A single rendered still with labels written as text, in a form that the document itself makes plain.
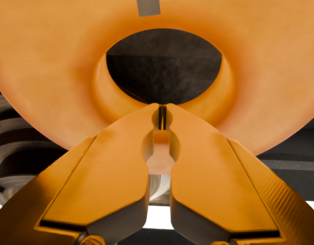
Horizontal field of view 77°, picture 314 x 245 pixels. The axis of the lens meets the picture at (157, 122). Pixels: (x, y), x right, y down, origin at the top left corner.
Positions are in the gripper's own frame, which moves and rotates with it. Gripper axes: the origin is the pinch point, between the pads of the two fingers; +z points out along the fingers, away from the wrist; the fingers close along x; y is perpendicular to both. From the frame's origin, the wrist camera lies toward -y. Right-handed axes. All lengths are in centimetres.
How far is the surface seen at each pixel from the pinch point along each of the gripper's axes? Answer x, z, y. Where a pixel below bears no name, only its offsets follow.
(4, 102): -25.3, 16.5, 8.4
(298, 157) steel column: 346, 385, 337
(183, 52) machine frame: 3.1, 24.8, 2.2
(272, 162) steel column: 281, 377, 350
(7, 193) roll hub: -28.9, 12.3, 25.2
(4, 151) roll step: -28.2, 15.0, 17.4
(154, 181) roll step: -1.7, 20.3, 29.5
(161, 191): -0.2, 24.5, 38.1
